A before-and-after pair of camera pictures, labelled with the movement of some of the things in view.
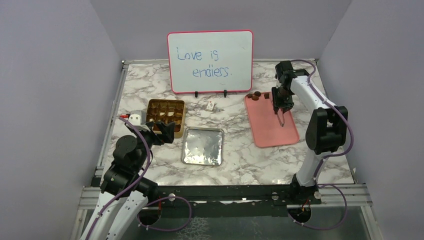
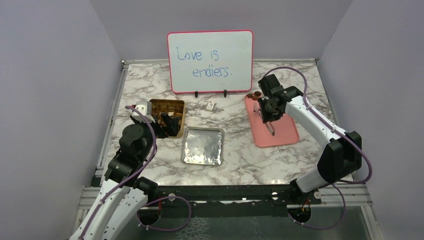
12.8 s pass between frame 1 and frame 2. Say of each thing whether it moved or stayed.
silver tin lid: stayed
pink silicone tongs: moved
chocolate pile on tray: stayed
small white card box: stayed
